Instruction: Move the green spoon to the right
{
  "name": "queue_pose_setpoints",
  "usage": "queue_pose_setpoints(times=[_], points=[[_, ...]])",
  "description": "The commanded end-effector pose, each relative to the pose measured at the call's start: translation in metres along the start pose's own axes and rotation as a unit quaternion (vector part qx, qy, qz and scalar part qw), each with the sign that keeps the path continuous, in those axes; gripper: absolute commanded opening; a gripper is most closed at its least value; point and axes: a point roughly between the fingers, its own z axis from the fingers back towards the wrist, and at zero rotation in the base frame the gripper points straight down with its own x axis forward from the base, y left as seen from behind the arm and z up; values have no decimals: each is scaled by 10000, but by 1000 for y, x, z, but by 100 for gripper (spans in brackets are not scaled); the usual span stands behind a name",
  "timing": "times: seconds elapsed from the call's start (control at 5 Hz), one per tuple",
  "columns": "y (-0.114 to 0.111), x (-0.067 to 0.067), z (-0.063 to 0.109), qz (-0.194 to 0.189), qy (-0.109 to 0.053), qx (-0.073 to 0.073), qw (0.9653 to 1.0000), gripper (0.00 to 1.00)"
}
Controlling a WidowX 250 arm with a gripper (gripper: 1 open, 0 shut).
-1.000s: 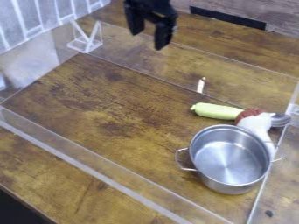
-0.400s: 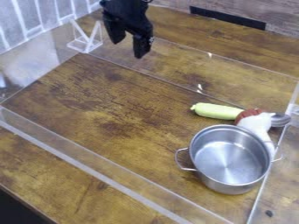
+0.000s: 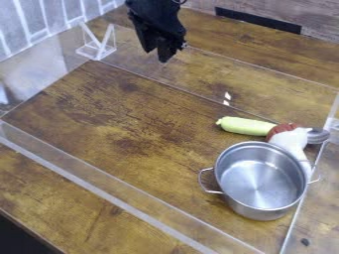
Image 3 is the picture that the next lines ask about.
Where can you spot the clear acrylic triangle bracket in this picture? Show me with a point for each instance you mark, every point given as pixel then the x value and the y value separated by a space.
pixel 97 49

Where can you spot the stainless steel pot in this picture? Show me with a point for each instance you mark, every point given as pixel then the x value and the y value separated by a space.
pixel 261 179

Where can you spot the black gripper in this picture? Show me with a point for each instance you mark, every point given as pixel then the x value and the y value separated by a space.
pixel 155 18

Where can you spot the red white toy mushroom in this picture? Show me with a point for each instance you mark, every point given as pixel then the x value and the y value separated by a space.
pixel 290 137

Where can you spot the clear acrylic front barrier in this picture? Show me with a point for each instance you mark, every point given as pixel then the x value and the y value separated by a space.
pixel 187 228

